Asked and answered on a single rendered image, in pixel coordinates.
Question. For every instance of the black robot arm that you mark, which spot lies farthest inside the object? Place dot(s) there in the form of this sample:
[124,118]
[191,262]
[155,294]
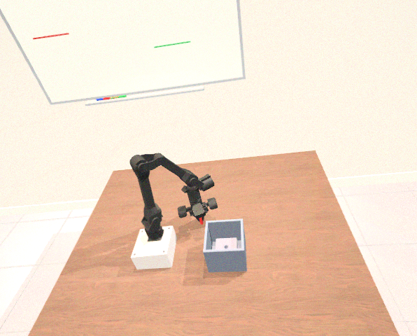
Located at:
[142,164]

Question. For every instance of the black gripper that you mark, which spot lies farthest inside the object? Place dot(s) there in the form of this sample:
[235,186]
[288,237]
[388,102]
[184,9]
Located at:
[182,210]

